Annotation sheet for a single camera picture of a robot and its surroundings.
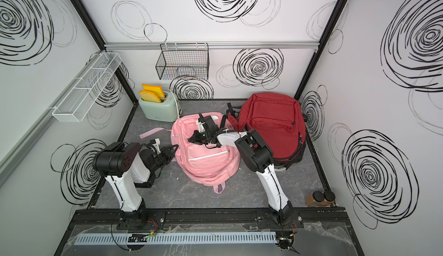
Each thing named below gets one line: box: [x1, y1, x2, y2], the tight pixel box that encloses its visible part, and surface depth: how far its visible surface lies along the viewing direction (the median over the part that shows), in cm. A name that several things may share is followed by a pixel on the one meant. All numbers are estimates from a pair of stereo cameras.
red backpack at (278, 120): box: [227, 92, 307, 161], surface depth 98 cm
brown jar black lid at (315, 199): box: [305, 190, 325, 207], surface depth 73 cm
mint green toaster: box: [138, 91, 182, 123], surface depth 103 cm
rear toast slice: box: [141, 83, 165, 100], surface depth 98 cm
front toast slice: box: [139, 89, 162, 104], surface depth 97 cm
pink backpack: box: [139, 113, 241, 195], surface depth 90 cm
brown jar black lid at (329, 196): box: [323, 190, 339, 208], surface depth 72 cm
